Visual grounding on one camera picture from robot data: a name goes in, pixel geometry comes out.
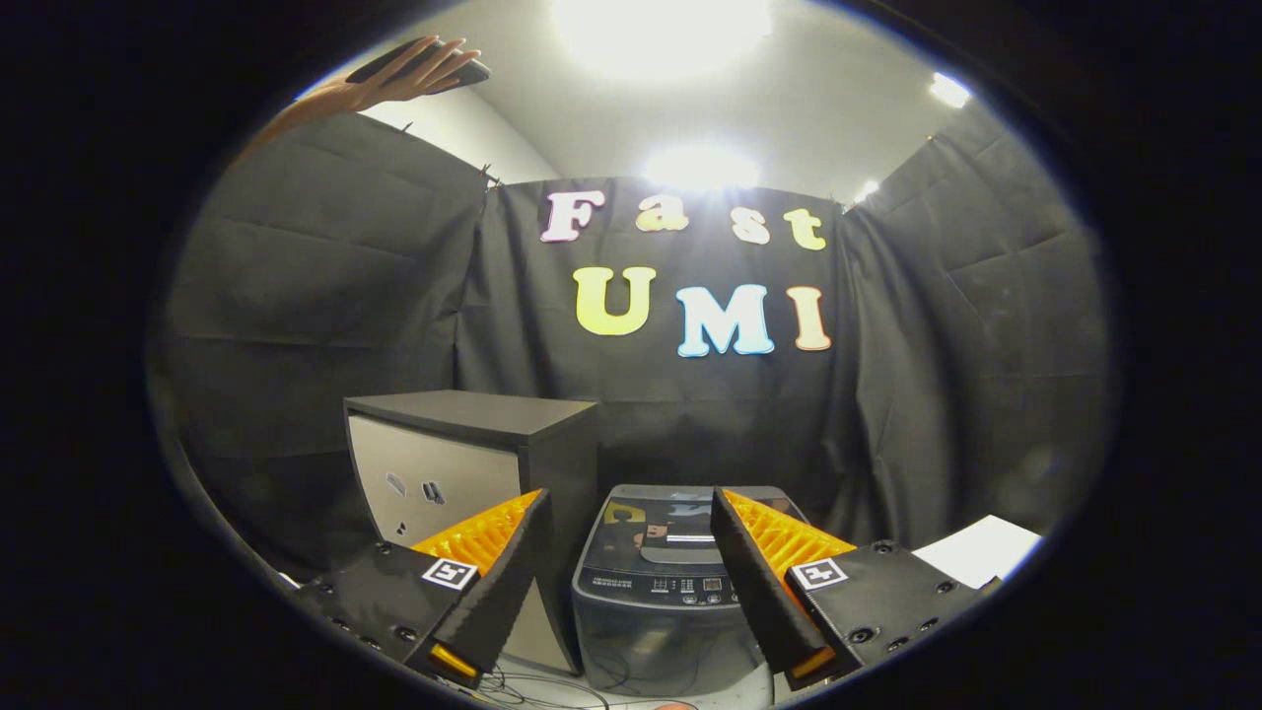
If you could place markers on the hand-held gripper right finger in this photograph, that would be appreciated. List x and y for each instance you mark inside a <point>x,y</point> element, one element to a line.
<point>759,592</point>

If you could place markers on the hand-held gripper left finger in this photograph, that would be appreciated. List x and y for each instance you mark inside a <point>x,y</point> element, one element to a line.
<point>501,594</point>

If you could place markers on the grey washing machine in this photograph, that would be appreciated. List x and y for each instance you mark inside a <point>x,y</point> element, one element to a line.
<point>641,641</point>

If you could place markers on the grey cabinet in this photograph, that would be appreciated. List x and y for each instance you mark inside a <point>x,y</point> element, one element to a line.
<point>434,473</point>

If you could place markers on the black backdrop cloth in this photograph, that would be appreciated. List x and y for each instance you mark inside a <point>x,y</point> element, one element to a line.
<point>887,345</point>

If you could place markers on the small ceiling light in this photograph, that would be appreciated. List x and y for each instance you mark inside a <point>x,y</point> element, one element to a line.
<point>867,190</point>

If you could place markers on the bright ceiling light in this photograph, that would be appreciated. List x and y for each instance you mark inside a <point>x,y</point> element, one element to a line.
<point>702,168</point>

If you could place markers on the black phone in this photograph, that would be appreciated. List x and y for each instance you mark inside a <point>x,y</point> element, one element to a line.
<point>475,73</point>

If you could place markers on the rectangular ceiling light panel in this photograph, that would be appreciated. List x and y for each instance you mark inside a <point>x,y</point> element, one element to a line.
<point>950,90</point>

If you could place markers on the large round ceiling light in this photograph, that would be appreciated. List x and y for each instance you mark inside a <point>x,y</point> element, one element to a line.
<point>661,35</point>

